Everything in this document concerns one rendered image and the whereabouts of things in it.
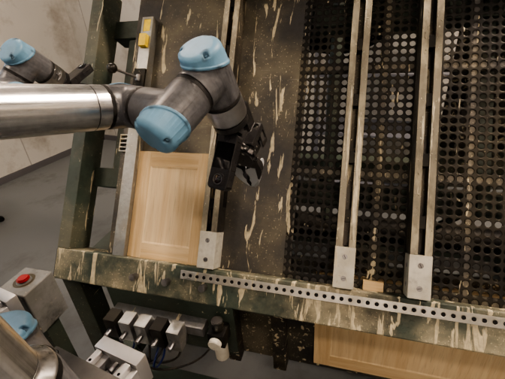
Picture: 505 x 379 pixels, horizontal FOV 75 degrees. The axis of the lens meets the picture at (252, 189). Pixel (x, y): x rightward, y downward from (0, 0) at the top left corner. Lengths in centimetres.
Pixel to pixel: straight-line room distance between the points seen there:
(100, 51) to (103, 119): 105
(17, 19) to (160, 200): 423
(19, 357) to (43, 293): 86
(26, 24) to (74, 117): 479
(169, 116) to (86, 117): 14
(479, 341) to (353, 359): 64
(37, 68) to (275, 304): 98
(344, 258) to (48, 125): 84
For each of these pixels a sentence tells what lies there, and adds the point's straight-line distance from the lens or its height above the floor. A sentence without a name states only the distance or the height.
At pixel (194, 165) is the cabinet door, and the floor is 119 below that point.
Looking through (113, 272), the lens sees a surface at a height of 86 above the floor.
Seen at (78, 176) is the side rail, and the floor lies 115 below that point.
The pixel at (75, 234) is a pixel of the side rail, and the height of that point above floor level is 94.
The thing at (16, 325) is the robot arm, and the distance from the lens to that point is 68.
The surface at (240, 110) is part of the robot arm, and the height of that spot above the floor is 152.
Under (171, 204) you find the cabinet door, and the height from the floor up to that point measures 106.
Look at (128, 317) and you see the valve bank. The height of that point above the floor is 76.
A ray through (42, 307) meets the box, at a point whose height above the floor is 84.
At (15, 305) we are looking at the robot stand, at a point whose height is 96.
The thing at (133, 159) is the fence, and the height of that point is 121.
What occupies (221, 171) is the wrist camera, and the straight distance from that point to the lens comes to 65.
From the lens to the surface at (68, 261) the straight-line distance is 151.
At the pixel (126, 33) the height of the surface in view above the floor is 163.
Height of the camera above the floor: 168
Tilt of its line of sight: 28 degrees down
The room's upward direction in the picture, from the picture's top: 5 degrees counter-clockwise
